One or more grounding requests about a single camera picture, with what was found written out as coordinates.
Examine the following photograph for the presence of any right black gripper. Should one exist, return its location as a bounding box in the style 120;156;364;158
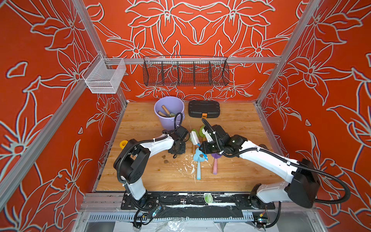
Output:
198;139;225;152

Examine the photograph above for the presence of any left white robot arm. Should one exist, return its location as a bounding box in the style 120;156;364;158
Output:
114;126;190;201

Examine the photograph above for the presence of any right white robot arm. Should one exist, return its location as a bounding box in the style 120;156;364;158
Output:
200;119;351;208

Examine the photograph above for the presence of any light blue trowel front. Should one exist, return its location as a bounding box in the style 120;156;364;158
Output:
193;148;206;180

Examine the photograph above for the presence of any purple plastic bucket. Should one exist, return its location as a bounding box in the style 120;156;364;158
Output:
154;96;185;131

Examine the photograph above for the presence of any black plastic tool case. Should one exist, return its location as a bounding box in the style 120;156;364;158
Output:
188;100;220;119

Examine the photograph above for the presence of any green round sticker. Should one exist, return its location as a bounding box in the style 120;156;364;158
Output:
204;193;214;204

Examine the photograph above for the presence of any yellow tape roll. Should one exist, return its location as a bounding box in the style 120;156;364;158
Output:
119;140;128;149

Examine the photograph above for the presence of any purple trowel pink handle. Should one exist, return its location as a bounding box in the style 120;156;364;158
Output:
211;153;221;175

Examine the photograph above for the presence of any black wire wall basket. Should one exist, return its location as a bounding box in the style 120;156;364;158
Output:
143;55;230;87

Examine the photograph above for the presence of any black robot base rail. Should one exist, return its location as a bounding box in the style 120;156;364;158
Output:
139;191;275;220

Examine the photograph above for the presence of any white wire mesh basket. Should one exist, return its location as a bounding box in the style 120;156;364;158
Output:
82;53;127;94

